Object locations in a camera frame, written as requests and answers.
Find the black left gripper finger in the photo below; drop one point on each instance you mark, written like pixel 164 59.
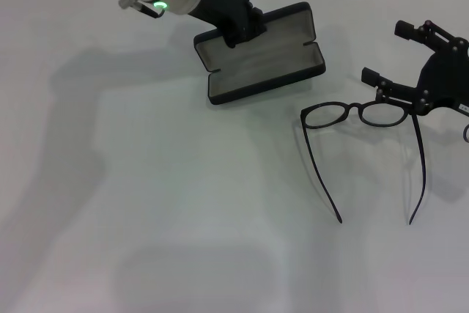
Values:
pixel 255 21
pixel 232 36

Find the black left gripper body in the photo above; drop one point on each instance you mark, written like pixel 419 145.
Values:
pixel 223 1

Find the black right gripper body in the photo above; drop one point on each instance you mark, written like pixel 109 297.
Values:
pixel 443 78

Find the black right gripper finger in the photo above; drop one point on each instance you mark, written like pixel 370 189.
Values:
pixel 371 75
pixel 405 29

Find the black glasses case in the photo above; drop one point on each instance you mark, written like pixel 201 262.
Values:
pixel 264 63

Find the black glasses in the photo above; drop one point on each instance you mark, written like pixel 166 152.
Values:
pixel 303 115

